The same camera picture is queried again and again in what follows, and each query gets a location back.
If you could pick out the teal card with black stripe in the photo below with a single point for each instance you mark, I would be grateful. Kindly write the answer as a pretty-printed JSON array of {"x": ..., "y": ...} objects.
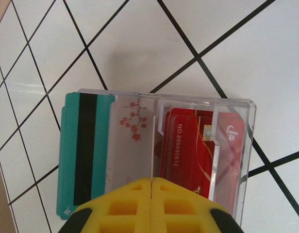
[{"x": 101, "y": 145}]

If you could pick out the red card with white logo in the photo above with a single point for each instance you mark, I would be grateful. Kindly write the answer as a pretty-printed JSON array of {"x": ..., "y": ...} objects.
[{"x": 233, "y": 145}]

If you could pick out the red card with number print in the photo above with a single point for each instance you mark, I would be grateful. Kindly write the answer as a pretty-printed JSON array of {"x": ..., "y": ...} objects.
[{"x": 186, "y": 155}]

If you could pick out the white cherry blossom card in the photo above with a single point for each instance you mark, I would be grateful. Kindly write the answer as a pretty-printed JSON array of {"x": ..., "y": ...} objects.
[{"x": 130, "y": 150}]

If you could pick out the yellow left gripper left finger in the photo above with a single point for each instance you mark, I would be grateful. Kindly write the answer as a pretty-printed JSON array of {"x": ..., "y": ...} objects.
[{"x": 98, "y": 211}]

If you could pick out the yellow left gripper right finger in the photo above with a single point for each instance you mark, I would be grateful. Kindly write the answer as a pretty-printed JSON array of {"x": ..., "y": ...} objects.
[{"x": 156, "y": 218}]

